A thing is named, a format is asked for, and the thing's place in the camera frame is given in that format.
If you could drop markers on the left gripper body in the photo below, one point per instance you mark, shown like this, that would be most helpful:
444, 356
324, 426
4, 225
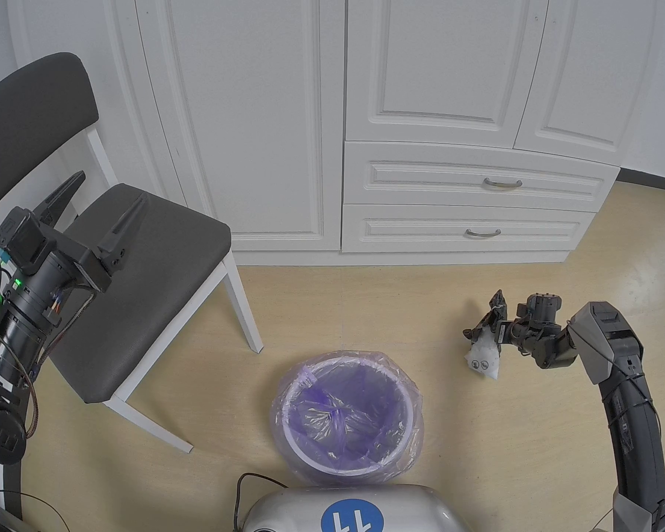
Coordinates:
83, 266

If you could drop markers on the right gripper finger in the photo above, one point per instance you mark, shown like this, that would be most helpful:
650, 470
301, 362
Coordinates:
487, 320
479, 334

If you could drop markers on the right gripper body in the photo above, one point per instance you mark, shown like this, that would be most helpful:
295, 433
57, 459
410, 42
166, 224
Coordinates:
507, 333

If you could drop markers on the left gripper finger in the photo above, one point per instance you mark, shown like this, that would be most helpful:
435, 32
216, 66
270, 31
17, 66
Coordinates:
116, 247
52, 208

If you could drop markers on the black and white wrapper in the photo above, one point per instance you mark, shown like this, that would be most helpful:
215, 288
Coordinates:
483, 361

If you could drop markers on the purple plastic bag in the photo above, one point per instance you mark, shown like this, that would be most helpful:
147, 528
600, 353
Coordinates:
410, 435

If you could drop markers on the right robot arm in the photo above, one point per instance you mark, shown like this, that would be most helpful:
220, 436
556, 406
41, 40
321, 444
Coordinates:
609, 341

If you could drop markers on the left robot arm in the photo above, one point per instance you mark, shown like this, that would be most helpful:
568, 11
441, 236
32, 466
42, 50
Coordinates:
16, 347

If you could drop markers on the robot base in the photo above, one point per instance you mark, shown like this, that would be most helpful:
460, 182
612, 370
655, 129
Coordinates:
354, 510

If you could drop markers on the white trash bin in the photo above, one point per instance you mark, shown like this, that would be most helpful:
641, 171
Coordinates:
293, 441

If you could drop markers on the white chair with grey cushions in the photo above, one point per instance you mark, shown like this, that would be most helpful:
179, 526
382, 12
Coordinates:
160, 275

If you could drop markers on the white wardrobe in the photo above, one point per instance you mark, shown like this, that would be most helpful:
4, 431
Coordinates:
421, 75

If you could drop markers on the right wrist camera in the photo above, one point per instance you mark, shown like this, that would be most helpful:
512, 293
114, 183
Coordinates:
521, 311

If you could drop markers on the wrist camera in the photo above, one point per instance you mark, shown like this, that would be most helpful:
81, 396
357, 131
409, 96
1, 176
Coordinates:
25, 239
521, 311

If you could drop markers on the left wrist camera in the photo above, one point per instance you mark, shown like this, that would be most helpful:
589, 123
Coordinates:
25, 239

